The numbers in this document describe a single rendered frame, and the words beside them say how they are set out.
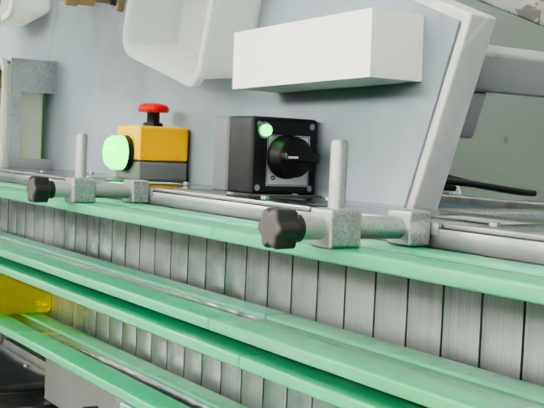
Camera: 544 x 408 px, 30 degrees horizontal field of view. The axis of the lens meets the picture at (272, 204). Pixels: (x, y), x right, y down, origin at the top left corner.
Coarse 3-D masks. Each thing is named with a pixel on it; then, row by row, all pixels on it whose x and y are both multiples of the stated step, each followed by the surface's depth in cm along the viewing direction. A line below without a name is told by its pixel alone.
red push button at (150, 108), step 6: (138, 108) 130; (144, 108) 129; (150, 108) 129; (156, 108) 129; (162, 108) 129; (168, 108) 130; (150, 114) 130; (156, 114) 130; (150, 120) 130; (156, 120) 130
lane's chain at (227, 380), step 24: (48, 312) 137; (72, 312) 130; (96, 312) 123; (96, 336) 123; (120, 336) 117; (144, 336) 112; (168, 360) 107; (192, 360) 102; (216, 360) 98; (216, 384) 98; (240, 384) 94; (264, 384) 91
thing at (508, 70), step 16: (480, 0) 164; (496, 0) 161; (512, 0) 158; (528, 0) 156; (528, 16) 155; (496, 48) 100; (512, 48) 102; (496, 64) 97; (512, 64) 99; (528, 64) 100; (480, 80) 97; (496, 80) 98; (512, 80) 99; (528, 80) 101; (480, 96) 99; (480, 112) 100; (464, 128) 100
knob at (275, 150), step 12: (276, 144) 102; (288, 144) 101; (300, 144) 102; (276, 156) 101; (288, 156) 100; (300, 156) 101; (312, 156) 102; (276, 168) 102; (288, 168) 102; (300, 168) 102
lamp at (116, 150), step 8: (112, 136) 128; (120, 136) 128; (128, 136) 128; (104, 144) 128; (112, 144) 127; (120, 144) 127; (128, 144) 127; (104, 152) 128; (112, 152) 126; (120, 152) 126; (128, 152) 127; (104, 160) 128; (112, 160) 127; (120, 160) 127; (128, 160) 127; (112, 168) 128; (120, 168) 128; (128, 168) 128
